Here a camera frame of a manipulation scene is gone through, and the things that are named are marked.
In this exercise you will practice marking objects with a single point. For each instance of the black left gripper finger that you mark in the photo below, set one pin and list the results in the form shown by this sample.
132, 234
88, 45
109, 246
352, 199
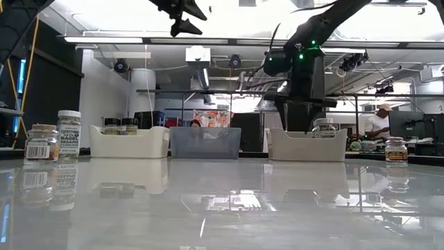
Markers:
185, 29
194, 10

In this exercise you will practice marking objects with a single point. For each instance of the white-lid bagel seasoning jar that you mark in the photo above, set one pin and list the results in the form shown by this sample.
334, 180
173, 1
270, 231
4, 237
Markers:
68, 135
323, 126

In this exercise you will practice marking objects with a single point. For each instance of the black-lid green spice jar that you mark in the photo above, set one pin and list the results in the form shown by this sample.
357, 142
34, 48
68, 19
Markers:
129, 126
112, 126

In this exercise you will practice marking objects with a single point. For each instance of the cork-top small glass jar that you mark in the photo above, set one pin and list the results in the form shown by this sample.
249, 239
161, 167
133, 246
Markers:
41, 146
396, 151

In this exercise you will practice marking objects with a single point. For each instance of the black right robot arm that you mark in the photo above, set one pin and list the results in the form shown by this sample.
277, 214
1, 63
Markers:
329, 21

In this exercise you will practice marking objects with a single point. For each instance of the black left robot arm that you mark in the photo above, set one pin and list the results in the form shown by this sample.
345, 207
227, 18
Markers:
17, 24

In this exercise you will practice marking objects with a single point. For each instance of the long ceiling light bar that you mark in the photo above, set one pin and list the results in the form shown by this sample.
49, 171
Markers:
190, 41

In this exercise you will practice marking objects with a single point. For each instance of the white ceiling lamp box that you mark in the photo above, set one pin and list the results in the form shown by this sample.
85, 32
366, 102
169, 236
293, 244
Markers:
197, 53

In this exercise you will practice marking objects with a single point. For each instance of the black partition panel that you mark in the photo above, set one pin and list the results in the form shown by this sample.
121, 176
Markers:
301, 119

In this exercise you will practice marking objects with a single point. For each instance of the black ceiling spotlight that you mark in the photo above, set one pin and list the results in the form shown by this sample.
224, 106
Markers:
234, 61
120, 66

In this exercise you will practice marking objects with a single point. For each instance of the pale grey plastic bin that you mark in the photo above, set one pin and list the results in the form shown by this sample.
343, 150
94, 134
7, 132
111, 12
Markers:
305, 149

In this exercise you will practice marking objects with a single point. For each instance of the black cabinet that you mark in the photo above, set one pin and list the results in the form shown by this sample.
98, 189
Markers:
248, 132

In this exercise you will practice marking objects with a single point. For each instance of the white cylindrical column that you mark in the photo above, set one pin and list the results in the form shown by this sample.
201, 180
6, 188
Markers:
142, 93

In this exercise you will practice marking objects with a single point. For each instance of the person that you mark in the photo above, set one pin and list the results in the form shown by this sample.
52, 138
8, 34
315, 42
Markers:
378, 123

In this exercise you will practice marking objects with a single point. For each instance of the colourful poster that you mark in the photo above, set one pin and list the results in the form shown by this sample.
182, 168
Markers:
211, 118

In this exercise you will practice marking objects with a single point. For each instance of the black chair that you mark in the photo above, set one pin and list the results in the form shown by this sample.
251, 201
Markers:
147, 118

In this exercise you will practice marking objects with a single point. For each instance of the black desk monitor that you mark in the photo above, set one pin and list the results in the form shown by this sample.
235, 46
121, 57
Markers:
433, 126
406, 125

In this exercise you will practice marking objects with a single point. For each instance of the grey translucent plastic bin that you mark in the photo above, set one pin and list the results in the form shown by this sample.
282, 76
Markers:
204, 144

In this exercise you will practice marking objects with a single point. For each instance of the white plastic bin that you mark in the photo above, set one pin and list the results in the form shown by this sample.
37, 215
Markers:
128, 146

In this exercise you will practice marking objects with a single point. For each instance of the computer monitor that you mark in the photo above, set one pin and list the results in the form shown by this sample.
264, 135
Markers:
21, 80

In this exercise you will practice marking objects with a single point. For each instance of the grey desk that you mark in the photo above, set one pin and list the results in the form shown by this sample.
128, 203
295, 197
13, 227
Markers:
10, 112

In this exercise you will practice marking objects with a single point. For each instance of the black ceiling camera rig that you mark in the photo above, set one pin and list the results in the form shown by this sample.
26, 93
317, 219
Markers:
354, 62

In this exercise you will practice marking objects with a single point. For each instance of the black aluminium table frame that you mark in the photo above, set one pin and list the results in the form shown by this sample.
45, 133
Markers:
251, 155

